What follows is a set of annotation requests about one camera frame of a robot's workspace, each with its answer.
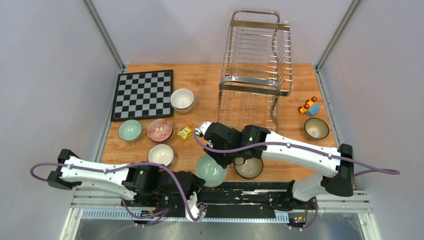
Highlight mint green glazed bowl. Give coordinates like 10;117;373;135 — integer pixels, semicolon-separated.
195;154;228;188

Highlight teal white striped bowl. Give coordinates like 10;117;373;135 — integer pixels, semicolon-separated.
147;144;175;167

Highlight cream bowl green leaf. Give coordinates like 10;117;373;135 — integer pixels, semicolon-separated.
174;105;194;114

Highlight dark blue glazed bowl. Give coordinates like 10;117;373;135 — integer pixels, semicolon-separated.
234;157;264;180

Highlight plain cream bowl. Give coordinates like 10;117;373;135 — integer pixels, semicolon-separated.
170;88;195;110

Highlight pale green striped bowl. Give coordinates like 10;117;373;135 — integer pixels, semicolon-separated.
118;119;143;142

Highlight steel two-tier dish rack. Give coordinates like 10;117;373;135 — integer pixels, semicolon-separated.
217;8;293;132

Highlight dark patterned rim bowl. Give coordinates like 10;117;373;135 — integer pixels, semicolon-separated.
303;117;330;141

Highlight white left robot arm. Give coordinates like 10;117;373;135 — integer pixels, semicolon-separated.
47;149;206;207

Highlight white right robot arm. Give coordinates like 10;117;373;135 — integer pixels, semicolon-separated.
194;121;354;209

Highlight yellow green toy block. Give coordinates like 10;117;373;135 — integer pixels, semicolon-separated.
176;126;193;141

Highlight black white chessboard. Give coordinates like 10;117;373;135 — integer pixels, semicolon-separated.
110;69;174;122

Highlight orange blue toy car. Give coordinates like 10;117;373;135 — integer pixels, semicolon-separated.
298;96;320;117

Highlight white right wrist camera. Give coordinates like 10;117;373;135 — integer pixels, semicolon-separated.
194;121;212;138

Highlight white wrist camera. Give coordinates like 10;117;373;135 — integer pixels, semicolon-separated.
194;121;212;138
185;192;207;223

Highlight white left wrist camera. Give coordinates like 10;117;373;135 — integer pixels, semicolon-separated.
185;192;207;223

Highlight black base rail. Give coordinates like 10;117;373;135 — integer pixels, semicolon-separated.
89;178;309;220

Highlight aluminium left frame post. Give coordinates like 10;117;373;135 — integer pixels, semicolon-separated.
82;0;126;73

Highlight aluminium frame post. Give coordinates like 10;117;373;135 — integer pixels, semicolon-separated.
315;0;362;71
82;0;126;73

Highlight aluminium right frame post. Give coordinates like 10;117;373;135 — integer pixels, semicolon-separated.
315;0;362;71

